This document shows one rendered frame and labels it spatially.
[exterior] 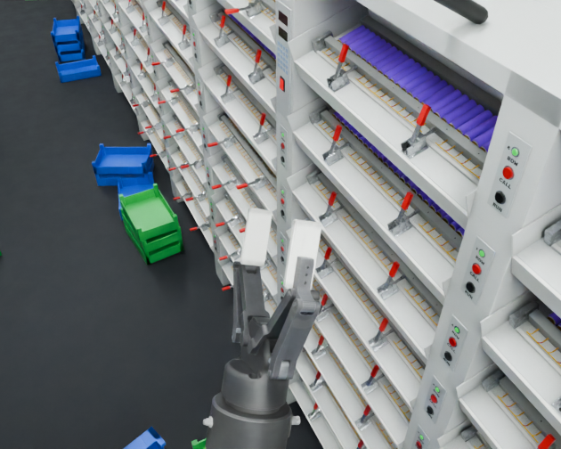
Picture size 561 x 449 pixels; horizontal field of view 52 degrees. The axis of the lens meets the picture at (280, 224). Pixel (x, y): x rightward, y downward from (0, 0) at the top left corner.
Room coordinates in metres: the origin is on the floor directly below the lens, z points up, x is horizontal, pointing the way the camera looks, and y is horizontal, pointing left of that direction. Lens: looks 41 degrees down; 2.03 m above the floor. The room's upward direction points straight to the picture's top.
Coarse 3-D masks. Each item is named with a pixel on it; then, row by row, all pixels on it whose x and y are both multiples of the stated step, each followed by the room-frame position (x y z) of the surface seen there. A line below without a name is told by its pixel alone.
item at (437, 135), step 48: (336, 48) 1.18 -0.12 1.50; (384, 48) 1.13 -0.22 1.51; (336, 96) 1.05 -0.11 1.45; (384, 96) 1.01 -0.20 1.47; (432, 96) 0.94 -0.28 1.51; (480, 96) 0.90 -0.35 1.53; (384, 144) 0.89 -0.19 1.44; (432, 144) 0.84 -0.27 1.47; (480, 144) 0.80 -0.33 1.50; (432, 192) 0.76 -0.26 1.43
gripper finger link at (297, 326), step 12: (300, 300) 0.36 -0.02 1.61; (288, 324) 0.35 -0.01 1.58; (300, 324) 0.35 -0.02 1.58; (312, 324) 0.36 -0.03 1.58; (288, 336) 0.35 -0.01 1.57; (300, 336) 0.35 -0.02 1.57; (276, 348) 0.35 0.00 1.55; (288, 348) 0.35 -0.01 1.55; (300, 348) 0.35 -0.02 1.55; (276, 360) 0.34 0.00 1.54; (276, 372) 0.34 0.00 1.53; (288, 372) 0.34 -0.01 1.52
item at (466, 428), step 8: (464, 424) 0.60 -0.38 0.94; (472, 424) 0.62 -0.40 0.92; (448, 432) 0.59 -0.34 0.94; (456, 432) 0.60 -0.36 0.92; (464, 432) 0.59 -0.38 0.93; (472, 432) 0.59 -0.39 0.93; (440, 440) 0.58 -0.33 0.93; (448, 440) 0.59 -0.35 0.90; (456, 440) 0.59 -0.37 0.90; (464, 440) 0.59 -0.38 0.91; (472, 440) 0.59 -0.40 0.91; (440, 448) 0.58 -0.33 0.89; (448, 448) 0.58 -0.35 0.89; (456, 448) 0.58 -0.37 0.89; (464, 448) 0.58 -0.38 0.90; (480, 448) 0.57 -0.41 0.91
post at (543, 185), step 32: (512, 96) 0.66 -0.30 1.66; (544, 96) 0.62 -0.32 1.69; (512, 128) 0.64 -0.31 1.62; (544, 128) 0.60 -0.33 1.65; (544, 160) 0.59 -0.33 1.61; (480, 192) 0.66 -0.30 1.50; (544, 192) 0.59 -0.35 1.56; (480, 224) 0.65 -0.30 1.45; (512, 224) 0.60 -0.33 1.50; (448, 288) 0.67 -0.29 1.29; (512, 288) 0.60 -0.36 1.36; (448, 320) 0.65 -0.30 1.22; (480, 320) 0.60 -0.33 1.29; (480, 352) 0.59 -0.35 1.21; (448, 384) 0.61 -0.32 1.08; (416, 416) 0.66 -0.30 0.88; (448, 416) 0.59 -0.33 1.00
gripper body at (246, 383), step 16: (256, 320) 0.41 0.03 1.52; (256, 352) 0.38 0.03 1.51; (224, 368) 0.37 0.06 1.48; (240, 368) 0.37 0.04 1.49; (256, 368) 0.36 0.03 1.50; (224, 384) 0.36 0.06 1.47; (240, 384) 0.35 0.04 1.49; (256, 384) 0.34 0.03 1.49; (272, 384) 0.35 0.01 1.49; (288, 384) 0.36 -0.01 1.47; (240, 400) 0.33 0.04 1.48; (256, 400) 0.33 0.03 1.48; (272, 400) 0.34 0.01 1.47
